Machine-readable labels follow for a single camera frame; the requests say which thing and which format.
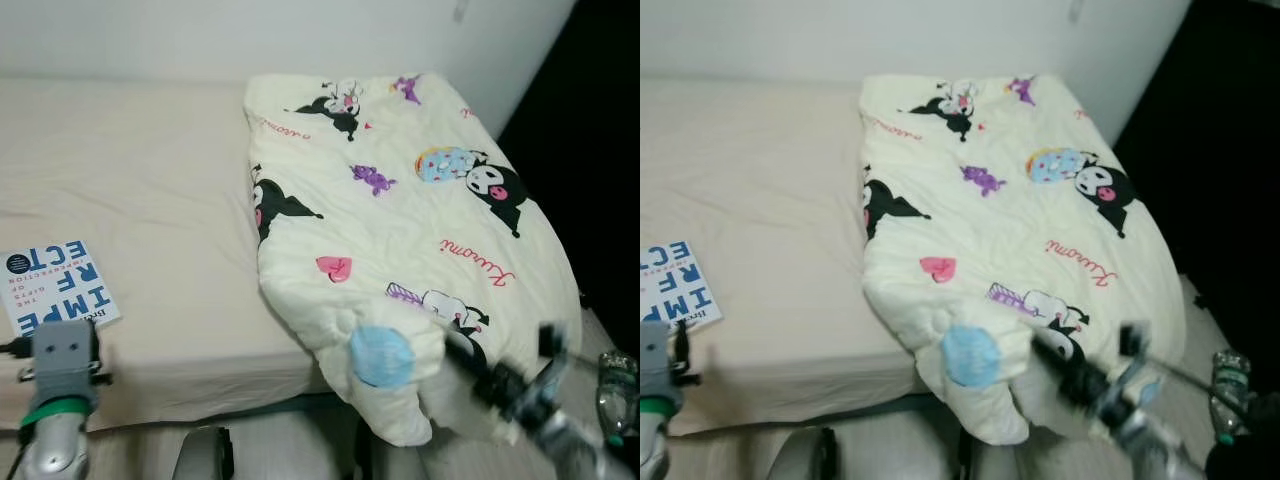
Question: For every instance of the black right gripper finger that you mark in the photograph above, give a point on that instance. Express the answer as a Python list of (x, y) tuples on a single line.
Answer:
[(1058, 358), (470, 358)]

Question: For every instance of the white book blue letters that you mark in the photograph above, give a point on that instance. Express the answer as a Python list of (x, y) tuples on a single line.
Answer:
[(60, 290), (675, 290)]

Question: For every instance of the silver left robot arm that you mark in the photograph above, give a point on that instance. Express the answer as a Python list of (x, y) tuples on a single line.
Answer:
[(55, 450), (652, 445)]

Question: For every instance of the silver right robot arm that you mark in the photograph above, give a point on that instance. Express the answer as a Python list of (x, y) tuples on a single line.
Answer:
[(565, 450), (1155, 450)]

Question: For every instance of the clear plastic water bottle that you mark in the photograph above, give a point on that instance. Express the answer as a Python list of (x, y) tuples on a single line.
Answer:
[(617, 395), (1230, 395)]

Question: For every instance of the grey robot left leg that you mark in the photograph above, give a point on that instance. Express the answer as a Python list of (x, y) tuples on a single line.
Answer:
[(198, 455), (795, 455)]

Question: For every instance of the grey robot leg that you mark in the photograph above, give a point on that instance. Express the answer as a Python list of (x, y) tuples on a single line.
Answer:
[(795, 455), (364, 460), (964, 460), (198, 455)]

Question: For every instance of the cream cartoon print quilt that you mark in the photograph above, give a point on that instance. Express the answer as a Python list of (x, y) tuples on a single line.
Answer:
[(400, 230), (1010, 230)]

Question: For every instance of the grey robot right leg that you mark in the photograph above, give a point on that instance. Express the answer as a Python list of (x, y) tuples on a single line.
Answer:
[(364, 460), (964, 460)]

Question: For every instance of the bed with cream sheet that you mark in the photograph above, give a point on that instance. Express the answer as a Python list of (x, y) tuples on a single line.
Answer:
[(150, 180), (760, 180)]

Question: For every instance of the black wardrobe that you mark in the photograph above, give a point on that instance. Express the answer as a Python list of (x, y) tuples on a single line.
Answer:
[(1220, 120)]

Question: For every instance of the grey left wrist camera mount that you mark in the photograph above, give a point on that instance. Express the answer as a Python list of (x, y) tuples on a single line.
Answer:
[(62, 355), (655, 355)]

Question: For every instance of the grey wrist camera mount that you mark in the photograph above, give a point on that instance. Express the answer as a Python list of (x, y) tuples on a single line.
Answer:
[(62, 355), (1142, 385), (558, 380), (655, 355)]

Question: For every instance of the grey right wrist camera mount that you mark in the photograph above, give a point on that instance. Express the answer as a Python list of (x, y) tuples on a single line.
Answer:
[(1142, 385), (558, 380)]

